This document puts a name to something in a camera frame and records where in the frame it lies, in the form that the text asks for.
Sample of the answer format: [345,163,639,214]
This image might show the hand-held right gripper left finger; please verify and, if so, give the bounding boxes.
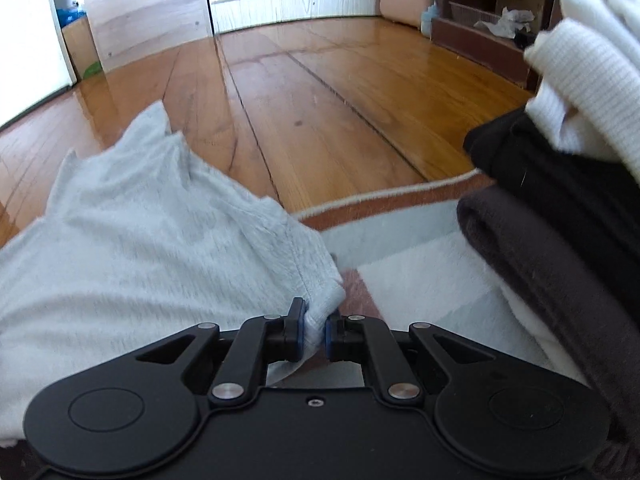
[135,297,307,407]

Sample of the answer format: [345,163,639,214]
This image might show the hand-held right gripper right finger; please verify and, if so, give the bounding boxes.
[323,313,497,404]

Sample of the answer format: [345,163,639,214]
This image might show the light grey garment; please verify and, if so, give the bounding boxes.
[0,100,347,448]

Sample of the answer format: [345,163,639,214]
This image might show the white and pink rug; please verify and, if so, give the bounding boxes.
[289,167,601,392]

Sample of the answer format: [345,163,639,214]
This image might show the dark brown folded cloth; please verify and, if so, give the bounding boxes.
[456,185,640,443]

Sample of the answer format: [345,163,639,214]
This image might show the black folded cloth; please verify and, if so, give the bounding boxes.
[462,109,640,313]

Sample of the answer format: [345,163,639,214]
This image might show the dark wood shelf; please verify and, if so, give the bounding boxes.
[431,0,568,93]

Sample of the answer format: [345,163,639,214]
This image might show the clear blue pump bottle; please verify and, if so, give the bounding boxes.
[419,0,444,39]

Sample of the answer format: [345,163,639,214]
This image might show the light wood wardrobe door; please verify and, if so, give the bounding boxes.
[81,0,215,74]

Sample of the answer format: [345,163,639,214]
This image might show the white crumpled bag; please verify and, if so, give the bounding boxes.
[473,7,537,40]

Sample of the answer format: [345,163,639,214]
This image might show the white ribbed knit garment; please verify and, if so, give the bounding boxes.
[522,0,640,182]

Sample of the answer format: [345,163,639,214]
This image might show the blue plastic bag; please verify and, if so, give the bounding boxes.
[56,7,89,29]

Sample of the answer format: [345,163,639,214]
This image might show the white door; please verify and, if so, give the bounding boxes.
[0,0,79,129]

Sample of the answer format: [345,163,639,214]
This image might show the wire basket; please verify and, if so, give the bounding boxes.
[448,1,506,29]

